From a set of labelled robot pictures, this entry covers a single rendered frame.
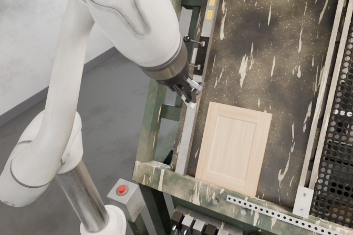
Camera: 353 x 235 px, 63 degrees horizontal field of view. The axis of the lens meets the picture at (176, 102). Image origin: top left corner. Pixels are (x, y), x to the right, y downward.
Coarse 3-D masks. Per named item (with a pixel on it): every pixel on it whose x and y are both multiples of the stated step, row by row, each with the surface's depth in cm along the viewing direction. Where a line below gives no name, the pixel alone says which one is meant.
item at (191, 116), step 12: (216, 0) 146; (216, 12) 149; (204, 24) 149; (204, 36) 149; (204, 72) 150; (192, 120) 150; (192, 132) 151; (180, 144) 153; (180, 156) 152; (180, 168) 152
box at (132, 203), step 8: (120, 184) 149; (128, 184) 149; (136, 184) 148; (112, 192) 146; (128, 192) 145; (136, 192) 147; (112, 200) 145; (120, 200) 142; (128, 200) 142; (136, 200) 149; (120, 208) 146; (128, 208) 143; (136, 208) 150; (128, 216) 148; (136, 216) 152
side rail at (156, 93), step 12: (180, 0) 162; (180, 12) 165; (156, 84) 159; (156, 96) 159; (156, 108) 161; (144, 120) 161; (156, 120) 164; (144, 132) 161; (156, 132) 167; (144, 144) 161; (156, 144) 169; (144, 156) 161
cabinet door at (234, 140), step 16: (208, 112) 149; (224, 112) 145; (240, 112) 141; (256, 112) 138; (208, 128) 148; (224, 128) 145; (240, 128) 141; (256, 128) 138; (208, 144) 148; (224, 144) 145; (240, 144) 141; (256, 144) 138; (208, 160) 148; (224, 160) 144; (240, 160) 141; (256, 160) 137; (208, 176) 147; (224, 176) 144; (240, 176) 141; (256, 176) 137; (240, 192) 140
